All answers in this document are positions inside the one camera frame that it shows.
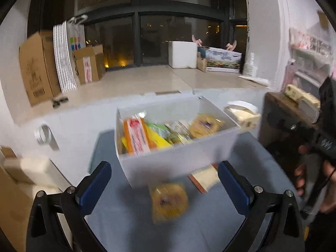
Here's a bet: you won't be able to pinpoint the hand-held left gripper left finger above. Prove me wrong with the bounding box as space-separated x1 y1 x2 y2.
26 161 112 252

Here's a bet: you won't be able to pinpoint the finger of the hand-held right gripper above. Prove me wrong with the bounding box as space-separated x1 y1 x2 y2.
266 107 311 149

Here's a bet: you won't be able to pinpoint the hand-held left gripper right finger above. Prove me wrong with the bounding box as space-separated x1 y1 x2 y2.
218 160 306 252

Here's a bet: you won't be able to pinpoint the round yellow cookie packet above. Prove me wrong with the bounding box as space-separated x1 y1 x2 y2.
189 114 226 139
149 182 190 223

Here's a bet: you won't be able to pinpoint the white storage box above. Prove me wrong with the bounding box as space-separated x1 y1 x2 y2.
115 94 242 190

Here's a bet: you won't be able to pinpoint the person's right hand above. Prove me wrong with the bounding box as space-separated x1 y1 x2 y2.
294 144 336 215

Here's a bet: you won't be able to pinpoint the brown wooden side table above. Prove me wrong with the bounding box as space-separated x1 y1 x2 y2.
259 92 324 169

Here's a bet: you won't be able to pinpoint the grey white pouch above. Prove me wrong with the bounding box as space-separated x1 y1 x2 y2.
298 99 320 124

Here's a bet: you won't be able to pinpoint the beige brown edged packet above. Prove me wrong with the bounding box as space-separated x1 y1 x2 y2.
188 164 221 194

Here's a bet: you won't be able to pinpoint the yellow white snack packet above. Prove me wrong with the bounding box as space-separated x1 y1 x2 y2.
285 84 321 108

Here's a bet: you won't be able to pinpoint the cream snack packet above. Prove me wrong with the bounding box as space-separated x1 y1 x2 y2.
224 100 262 130

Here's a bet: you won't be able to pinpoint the blue grey table cloth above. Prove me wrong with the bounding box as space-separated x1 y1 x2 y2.
84 129 315 252

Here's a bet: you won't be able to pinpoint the white paper sheet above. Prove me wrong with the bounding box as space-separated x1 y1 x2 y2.
238 75 271 87

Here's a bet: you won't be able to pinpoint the orange striped snack packet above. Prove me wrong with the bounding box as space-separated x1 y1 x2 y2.
123 118 152 156

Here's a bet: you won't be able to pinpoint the white tape roll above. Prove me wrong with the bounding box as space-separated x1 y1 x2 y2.
35 124 52 145

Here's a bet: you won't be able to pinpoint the cream foam block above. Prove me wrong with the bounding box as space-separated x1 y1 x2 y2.
3 156 66 193

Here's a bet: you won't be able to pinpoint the olive green snack packet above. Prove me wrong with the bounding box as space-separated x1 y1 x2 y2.
165 132 193 145

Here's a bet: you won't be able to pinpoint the small white snack packet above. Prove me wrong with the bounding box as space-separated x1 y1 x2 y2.
171 120 190 135

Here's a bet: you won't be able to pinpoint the open brown cardboard box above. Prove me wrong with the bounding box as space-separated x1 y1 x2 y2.
0 145 73 252

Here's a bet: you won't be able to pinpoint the landscape printed carton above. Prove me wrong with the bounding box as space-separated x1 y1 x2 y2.
202 46 243 73

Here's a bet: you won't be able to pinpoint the black scissors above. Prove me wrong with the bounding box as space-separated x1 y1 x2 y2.
51 97 69 109

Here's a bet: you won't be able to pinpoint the small brown carton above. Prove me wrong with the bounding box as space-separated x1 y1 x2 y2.
197 52 208 72

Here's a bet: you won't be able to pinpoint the small labelled cardboard box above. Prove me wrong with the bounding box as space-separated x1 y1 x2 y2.
72 44 107 85

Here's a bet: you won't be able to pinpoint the white foam box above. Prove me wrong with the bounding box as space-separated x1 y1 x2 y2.
168 40 198 69

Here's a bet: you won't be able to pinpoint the large brown cardboard box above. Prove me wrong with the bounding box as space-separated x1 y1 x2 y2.
19 31 62 108

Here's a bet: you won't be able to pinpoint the white dotted paper bag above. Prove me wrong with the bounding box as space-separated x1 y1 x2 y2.
52 15 87 93

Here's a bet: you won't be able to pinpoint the wall shelf rack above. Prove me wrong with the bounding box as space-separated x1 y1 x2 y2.
283 26 336 95

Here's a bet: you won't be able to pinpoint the dark window frame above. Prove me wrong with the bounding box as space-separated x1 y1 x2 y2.
28 0 248 70

